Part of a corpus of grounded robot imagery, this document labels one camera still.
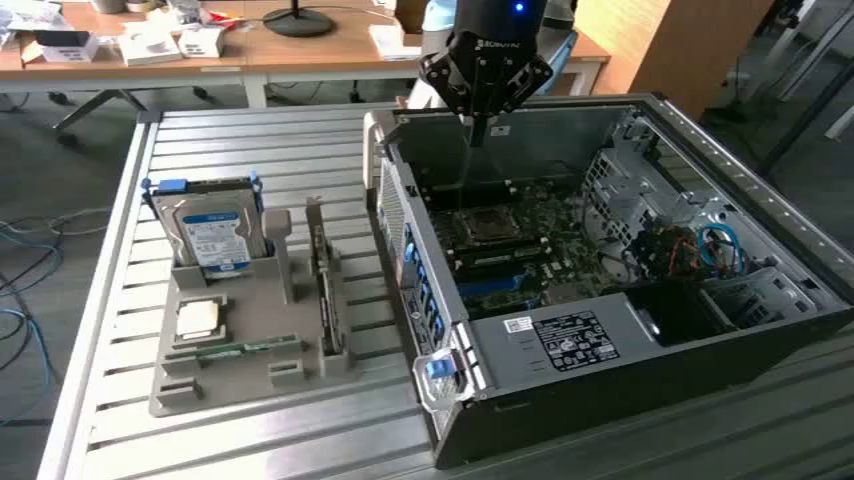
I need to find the CPU socket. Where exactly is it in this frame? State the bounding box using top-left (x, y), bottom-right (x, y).
top-left (452, 207), bottom-right (528, 246)

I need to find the red and black wire bundle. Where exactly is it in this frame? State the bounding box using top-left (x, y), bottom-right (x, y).
top-left (632, 227), bottom-right (702, 279)

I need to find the blue wire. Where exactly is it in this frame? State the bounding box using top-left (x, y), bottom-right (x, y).
top-left (696, 224), bottom-right (747, 279)

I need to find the blue expansion slot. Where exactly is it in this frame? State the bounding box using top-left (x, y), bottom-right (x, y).
top-left (458, 277), bottom-right (526, 297)

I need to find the wooden cabinet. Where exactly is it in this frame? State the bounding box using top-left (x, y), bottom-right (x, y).
top-left (572, 0), bottom-right (775, 121)

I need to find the grey floor cable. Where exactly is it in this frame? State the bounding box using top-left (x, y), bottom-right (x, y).
top-left (0, 207), bottom-right (112, 237)

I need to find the grey parts rack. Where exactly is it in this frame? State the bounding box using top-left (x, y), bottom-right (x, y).
top-left (149, 209), bottom-right (365, 417)

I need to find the white paper stack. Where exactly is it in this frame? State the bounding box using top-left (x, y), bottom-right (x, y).
top-left (368, 23), bottom-right (423, 62)

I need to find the small white labelled box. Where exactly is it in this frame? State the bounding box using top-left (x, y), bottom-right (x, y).
top-left (177, 24), bottom-right (227, 59)

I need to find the grey power supply unit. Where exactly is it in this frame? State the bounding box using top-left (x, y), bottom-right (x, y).
top-left (466, 292), bottom-right (668, 396)

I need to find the blue case latch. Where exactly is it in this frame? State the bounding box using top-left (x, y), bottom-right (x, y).
top-left (426, 352), bottom-right (459, 382)

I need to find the large white box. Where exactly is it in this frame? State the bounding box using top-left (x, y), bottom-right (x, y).
top-left (117, 22), bottom-right (183, 66)

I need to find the silver disk bay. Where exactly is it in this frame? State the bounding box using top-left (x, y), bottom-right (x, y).
top-left (699, 267), bottom-right (819, 326)

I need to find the graphics card with metal bracket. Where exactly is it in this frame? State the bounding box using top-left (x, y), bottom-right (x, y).
top-left (304, 196), bottom-right (349, 359)

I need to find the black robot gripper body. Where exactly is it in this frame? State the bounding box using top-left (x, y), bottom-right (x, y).
top-left (447, 0), bottom-right (540, 114)

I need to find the black open PC case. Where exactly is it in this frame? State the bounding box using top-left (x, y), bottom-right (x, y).
top-left (363, 92), bottom-right (854, 471)

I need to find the blue floor cable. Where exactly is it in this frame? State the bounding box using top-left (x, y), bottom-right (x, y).
top-left (0, 219), bottom-right (63, 427)

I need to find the silver CPU chip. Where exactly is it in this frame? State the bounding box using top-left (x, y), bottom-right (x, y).
top-left (173, 301), bottom-right (221, 337)

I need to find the black RAM slot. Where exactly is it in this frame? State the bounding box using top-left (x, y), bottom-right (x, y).
top-left (459, 247), bottom-right (546, 270)

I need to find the white box with black lid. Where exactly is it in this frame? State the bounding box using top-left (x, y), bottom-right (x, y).
top-left (32, 30), bottom-right (100, 64)

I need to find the green RAM stick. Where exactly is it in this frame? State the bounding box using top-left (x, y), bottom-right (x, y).
top-left (163, 335), bottom-right (299, 359)

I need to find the black monitor stand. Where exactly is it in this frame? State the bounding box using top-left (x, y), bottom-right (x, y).
top-left (261, 0), bottom-right (335, 39)

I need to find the hard disk in blue caddy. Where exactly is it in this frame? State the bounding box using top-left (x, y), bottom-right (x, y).
top-left (141, 172), bottom-right (268, 279)

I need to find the green motherboard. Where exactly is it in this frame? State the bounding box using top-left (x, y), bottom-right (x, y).
top-left (426, 179), bottom-right (635, 319)

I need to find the wooden desk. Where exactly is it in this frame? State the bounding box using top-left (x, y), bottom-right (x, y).
top-left (0, 0), bottom-right (612, 96)

